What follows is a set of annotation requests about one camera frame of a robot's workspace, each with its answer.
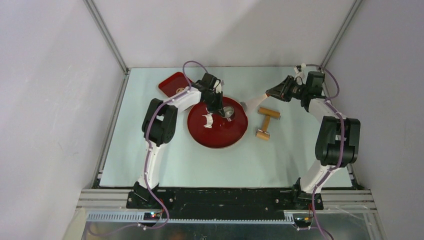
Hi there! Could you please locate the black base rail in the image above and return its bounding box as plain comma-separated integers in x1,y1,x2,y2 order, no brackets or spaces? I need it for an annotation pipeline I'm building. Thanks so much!
126,187,324,221

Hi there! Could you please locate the white dough ball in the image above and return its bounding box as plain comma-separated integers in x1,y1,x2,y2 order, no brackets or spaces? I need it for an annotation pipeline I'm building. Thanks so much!
202,111,214,129

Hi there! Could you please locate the rectangular red tray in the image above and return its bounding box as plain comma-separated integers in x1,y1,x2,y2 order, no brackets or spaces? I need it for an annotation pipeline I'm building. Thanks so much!
158,71,193,97

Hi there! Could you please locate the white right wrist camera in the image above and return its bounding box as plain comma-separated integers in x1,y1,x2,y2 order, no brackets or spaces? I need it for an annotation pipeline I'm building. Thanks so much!
293,63,306,85

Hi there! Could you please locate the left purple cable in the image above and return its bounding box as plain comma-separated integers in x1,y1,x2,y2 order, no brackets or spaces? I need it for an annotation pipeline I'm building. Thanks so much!
86,60,210,237

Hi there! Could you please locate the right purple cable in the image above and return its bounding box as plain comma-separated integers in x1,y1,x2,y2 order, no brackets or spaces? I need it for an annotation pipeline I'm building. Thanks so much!
304,64,346,240

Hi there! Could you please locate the purple cable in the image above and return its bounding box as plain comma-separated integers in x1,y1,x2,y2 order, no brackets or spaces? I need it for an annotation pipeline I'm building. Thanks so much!
86,60,210,237
304,64,346,240

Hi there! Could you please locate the small metal cup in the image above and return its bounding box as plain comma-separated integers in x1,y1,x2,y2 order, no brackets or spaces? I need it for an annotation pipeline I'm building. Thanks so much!
223,105,235,122

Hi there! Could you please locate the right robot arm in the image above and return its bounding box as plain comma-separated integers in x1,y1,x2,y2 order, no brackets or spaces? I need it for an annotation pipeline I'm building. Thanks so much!
265,71,361,209

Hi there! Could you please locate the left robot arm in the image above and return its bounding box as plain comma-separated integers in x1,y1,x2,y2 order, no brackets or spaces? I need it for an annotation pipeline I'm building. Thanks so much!
133,73,225,208

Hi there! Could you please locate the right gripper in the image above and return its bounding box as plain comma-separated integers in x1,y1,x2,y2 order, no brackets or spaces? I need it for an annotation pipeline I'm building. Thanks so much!
266,75,309,102

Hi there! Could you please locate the round red plate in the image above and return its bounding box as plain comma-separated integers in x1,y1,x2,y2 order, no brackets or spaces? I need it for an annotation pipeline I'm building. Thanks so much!
187,96,249,149

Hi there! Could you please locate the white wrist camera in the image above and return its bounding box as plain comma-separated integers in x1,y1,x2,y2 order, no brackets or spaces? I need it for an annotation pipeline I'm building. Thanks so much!
293,63,306,85
212,79,223,94

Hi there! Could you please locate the wooden dough roller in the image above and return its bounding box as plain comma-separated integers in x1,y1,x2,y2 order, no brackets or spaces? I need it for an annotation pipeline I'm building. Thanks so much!
255,106,281,141

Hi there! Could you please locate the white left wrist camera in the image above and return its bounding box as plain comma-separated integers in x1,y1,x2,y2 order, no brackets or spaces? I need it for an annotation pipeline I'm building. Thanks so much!
212,79,223,94

